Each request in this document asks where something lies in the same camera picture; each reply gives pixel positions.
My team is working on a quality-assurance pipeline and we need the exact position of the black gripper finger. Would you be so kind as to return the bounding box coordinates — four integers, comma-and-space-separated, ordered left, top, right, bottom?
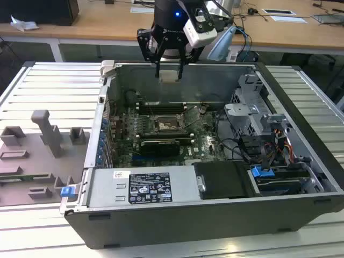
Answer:
177, 35, 201, 80
137, 27, 167, 79

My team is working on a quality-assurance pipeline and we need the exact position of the silver CPU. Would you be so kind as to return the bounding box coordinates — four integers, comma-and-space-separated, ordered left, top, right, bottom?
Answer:
159, 69, 181, 83

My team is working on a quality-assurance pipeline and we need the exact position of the metal socket cover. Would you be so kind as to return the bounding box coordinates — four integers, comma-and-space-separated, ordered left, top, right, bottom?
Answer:
183, 105, 202, 129

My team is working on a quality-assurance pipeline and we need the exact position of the CPU socket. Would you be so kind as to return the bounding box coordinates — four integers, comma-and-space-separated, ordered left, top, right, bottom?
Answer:
152, 114, 188, 135

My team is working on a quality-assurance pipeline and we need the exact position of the white paper sheet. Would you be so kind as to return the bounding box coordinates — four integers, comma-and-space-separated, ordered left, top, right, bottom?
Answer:
269, 15, 307, 24
130, 6, 156, 14

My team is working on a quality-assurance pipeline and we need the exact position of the black cylindrical component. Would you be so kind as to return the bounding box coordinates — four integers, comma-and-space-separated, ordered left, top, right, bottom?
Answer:
124, 90, 138, 105

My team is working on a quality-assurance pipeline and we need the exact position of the wooden desk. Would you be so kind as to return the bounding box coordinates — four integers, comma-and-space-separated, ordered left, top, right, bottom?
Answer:
0, 0, 344, 63

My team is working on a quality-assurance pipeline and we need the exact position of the green motherboard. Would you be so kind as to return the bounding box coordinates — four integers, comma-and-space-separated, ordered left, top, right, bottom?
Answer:
107, 103, 234, 169

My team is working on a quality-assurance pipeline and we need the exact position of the silver drive cage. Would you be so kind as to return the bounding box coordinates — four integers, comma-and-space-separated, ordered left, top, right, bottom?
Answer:
224, 74, 292, 140

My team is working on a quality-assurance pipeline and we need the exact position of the black expansion card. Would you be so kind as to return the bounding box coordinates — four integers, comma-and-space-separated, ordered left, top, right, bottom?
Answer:
140, 139, 180, 156

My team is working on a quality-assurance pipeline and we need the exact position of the black box on desk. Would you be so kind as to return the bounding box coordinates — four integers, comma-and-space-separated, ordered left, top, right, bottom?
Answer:
0, 0, 80, 26

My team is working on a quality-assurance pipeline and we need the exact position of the crumpled white paper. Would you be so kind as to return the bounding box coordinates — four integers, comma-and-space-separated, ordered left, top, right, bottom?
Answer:
10, 15, 40, 32

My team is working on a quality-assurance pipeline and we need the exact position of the black plastic shroud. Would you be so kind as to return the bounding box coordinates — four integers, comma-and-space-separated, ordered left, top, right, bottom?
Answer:
193, 160, 255, 200

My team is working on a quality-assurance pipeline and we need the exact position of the black power supply label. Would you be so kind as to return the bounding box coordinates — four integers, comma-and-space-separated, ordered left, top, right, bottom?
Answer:
128, 173, 173, 204

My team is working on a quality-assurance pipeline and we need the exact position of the grey parts rack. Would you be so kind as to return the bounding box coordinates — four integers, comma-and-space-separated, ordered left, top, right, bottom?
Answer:
0, 109, 91, 207

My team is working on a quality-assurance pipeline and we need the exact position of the silver power supply unit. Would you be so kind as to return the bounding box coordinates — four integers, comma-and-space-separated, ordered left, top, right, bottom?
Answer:
87, 166, 202, 207

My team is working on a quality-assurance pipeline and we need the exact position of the hard disk in blue carrier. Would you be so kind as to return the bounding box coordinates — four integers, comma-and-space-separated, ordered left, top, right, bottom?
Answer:
248, 165, 310, 196

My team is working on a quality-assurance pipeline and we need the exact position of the black open PC case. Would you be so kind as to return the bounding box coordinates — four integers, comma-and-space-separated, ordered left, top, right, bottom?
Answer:
59, 60, 344, 249

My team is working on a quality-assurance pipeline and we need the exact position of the green RAM stick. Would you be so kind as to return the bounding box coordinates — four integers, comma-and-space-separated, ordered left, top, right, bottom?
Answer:
0, 175, 37, 182

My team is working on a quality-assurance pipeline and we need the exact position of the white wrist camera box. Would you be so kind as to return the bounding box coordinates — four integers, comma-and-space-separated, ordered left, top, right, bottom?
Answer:
183, 8, 218, 49

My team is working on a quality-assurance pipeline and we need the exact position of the grey case release handle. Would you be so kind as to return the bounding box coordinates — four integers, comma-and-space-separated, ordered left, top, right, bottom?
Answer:
99, 60, 117, 79

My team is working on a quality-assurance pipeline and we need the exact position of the blue cable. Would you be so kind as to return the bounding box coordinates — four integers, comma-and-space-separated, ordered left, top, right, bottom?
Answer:
235, 25, 253, 63

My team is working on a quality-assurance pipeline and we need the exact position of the desk cable port frame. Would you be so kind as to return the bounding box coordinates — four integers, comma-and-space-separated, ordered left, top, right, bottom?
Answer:
262, 8, 297, 16

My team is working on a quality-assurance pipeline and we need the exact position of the flat black data wire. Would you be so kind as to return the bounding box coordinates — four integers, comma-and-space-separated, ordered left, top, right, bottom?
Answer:
258, 141, 273, 173

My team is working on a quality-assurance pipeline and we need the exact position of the red yellow wire bundle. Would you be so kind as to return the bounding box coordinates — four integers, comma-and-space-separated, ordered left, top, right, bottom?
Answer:
264, 128, 293, 164

